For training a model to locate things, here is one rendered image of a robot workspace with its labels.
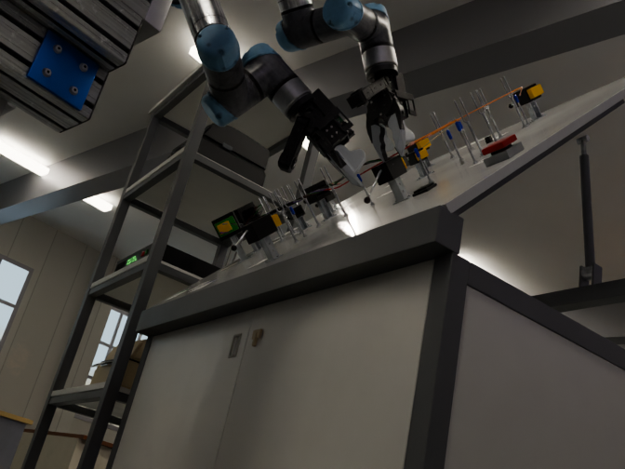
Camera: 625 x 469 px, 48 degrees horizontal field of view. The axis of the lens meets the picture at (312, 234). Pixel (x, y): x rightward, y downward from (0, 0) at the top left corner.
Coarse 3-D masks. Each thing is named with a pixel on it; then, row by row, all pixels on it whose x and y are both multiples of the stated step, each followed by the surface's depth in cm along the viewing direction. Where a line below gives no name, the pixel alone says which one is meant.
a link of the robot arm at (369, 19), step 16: (336, 0) 146; (352, 0) 146; (320, 16) 151; (336, 16) 146; (352, 16) 146; (368, 16) 150; (320, 32) 152; (336, 32) 150; (352, 32) 150; (368, 32) 152
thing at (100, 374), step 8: (136, 344) 213; (144, 344) 212; (112, 352) 224; (136, 352) 211; (112, 360) 213; (136, 360) 210; (104, 368) 215; (128, 368) 207; (136, 368) 208; (96, 376) 218; (104, 376) 213; (128, 376) 207; (128, 384) 206
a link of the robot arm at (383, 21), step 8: (376, 8) 156; (384, 8) 158; (384, 16) 157; (384, 24) 155; (376, 32) 153; (384, 32) 155; (368, 40) 154; (376, 40) 154; (384, 40) 154; (360, 48) 158; (368, 48) 156
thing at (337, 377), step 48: (336, 288) 131; (384, 288) 119; (288, 336) 138; (336, 336) 125; (384, 336) 114; (240, 384) 145; (288, 384) 130; (336, 384) 119; (384, 384) 109; (240, 432) 137; (288, 432) 124; (336, 432) 113; (384, 432) 104
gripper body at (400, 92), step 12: (372, 72) 154; (384, 72) 154; (396, 72) 155; (396, 84) 156; (384, 96) 151; (396, 96) 152; (408, 96) 155; (372, 108) 154; (384, 108) 151; (408, 108) 154; (384, 120) 156
